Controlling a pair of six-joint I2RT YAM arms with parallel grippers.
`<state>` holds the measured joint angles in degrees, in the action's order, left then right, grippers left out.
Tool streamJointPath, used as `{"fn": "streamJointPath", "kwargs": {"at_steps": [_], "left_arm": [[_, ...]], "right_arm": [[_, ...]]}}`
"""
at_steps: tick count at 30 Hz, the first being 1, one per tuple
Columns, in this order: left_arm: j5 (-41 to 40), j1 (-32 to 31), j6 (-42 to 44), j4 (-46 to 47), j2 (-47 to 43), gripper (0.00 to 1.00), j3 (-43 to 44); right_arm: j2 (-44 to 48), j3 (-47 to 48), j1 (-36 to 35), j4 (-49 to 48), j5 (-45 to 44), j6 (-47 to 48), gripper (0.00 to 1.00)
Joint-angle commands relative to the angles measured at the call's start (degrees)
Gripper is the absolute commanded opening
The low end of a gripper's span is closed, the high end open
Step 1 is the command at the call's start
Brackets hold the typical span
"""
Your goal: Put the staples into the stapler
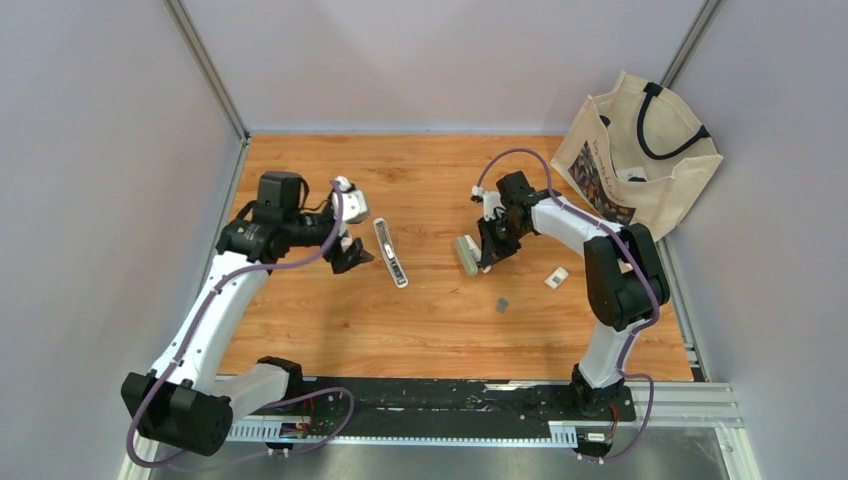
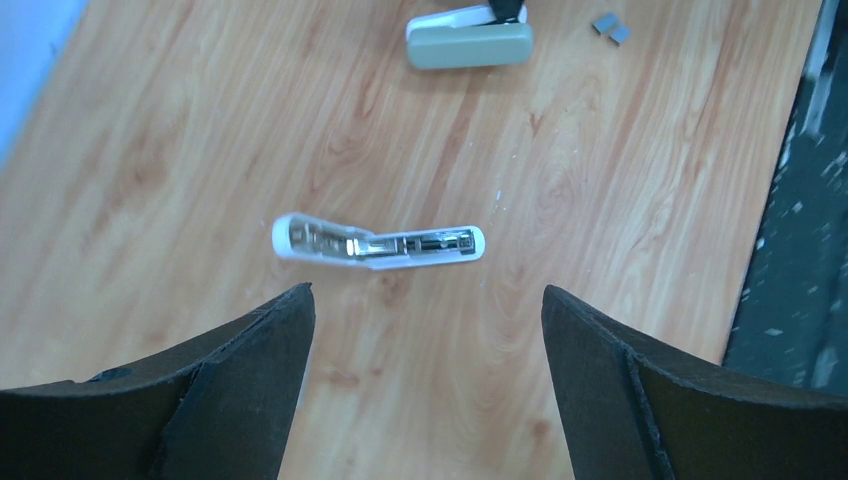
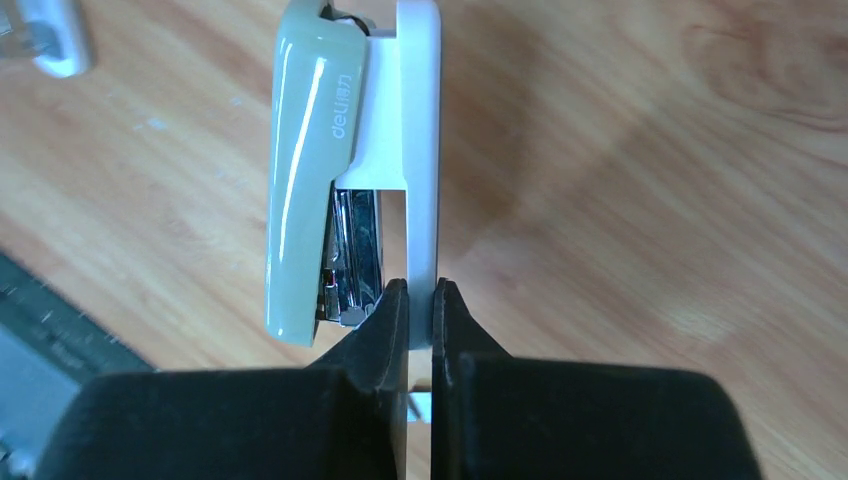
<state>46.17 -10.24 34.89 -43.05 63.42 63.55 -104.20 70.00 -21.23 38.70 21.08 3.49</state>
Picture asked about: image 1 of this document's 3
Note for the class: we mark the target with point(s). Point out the grey green stapler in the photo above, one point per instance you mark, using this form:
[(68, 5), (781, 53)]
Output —
[(469, 254)]

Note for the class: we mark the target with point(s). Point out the white staple tray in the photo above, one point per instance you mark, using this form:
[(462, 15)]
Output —
[(556, 278)]

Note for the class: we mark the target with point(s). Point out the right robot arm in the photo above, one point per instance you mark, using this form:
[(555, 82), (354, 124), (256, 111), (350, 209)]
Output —
[(625, 280)]

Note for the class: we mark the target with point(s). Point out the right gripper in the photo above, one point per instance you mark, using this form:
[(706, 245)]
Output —
[(491, 249)]

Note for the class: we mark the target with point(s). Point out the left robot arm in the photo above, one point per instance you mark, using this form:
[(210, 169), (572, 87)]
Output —
[(179, 401)]

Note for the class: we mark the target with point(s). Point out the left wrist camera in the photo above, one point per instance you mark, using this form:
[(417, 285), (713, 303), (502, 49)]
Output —
[(348, 202)]

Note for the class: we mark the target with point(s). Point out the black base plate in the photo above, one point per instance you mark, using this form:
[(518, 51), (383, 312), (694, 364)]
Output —
[(434, 408)]

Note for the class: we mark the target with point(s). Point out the beige canvas tote bag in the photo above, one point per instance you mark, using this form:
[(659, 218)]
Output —
[(638, 154)]

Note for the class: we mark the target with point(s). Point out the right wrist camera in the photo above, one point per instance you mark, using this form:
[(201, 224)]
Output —
[(492, 207)]

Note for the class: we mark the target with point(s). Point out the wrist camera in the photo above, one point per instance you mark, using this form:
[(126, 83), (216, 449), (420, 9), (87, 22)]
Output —
[(492, 207), (348, 202)]

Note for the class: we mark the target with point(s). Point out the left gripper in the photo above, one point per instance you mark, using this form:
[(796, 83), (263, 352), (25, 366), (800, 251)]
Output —
[(353, 256)]

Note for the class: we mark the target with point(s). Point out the white stapler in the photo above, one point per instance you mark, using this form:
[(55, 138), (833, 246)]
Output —
[(389, 254)]

